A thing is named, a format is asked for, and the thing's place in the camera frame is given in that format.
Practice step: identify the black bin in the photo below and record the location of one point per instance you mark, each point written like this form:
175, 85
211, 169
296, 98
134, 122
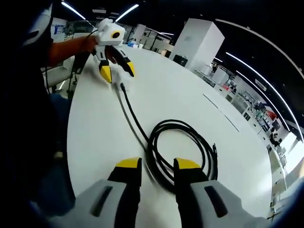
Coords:
180, 60

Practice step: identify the blue box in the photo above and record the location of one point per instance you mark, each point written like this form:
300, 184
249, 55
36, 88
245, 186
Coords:
132, 44

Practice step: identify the long ceiling light strip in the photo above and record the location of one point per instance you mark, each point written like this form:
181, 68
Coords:
261, 71
263, 95

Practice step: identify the white worn device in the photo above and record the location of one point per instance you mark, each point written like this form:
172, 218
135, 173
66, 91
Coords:
39, 26

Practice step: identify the white desk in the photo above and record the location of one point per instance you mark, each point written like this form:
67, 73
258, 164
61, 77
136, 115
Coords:
178, 102

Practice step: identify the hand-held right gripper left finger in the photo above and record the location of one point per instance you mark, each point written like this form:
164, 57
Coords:
99, 199

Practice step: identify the white square pillar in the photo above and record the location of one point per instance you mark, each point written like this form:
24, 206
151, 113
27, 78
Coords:
199, 40

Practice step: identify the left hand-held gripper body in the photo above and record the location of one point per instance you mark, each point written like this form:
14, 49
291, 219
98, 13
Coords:
110, 35

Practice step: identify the person in dark clothes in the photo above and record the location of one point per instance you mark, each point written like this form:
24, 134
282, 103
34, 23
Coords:
28, 118

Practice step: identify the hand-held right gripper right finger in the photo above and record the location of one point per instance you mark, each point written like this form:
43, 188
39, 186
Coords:
213, 202

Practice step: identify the white office chair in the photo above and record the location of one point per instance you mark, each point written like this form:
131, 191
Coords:
59, 76

